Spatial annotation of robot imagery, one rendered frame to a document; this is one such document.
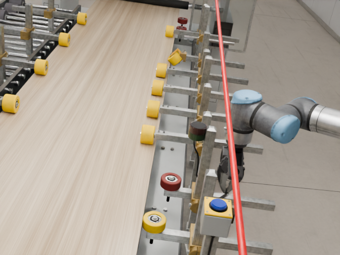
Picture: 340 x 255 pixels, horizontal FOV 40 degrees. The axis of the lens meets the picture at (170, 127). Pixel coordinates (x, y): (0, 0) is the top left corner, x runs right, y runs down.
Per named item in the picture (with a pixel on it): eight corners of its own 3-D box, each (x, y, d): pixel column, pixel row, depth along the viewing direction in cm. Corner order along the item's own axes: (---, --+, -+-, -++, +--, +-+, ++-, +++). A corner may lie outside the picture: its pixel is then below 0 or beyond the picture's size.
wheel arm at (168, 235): (269, 251, 166) (272, 242, 164) (270, 258, 163) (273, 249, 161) (146, 234, 165) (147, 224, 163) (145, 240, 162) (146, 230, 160)
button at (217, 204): (225, 204, 121) (226, 199, 120) (225, 214, 117) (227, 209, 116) (209, 202, 121) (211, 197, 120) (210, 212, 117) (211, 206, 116)
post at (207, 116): (194, 204, 215) (212, 111, 192) (194, 209, 212) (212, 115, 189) (186, 203, 215) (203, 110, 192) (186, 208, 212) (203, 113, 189)
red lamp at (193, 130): (205, 127, 169) (206, 122, 168) (205, 136, 164) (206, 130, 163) (189, 125, 169) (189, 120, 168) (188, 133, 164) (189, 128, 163)
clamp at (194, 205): (202, 193, 190) (204, 183, 188) (202, 214, 178) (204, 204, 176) (188, 191, 190) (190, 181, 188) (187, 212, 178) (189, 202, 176)
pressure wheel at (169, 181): (178, 196, 191) (182, 172, 185) (177, 208, 183) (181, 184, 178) (158, 193, 190) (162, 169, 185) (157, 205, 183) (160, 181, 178)
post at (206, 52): (196, 125, 281) (210, 48, 258) (196, 128, 278) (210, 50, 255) (190, 124, 281) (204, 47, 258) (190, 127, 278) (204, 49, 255)
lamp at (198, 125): (197, 172, 178) (207, 122, 168) (197, 180, 173) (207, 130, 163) (182, 170, 178) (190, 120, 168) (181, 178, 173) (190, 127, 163)
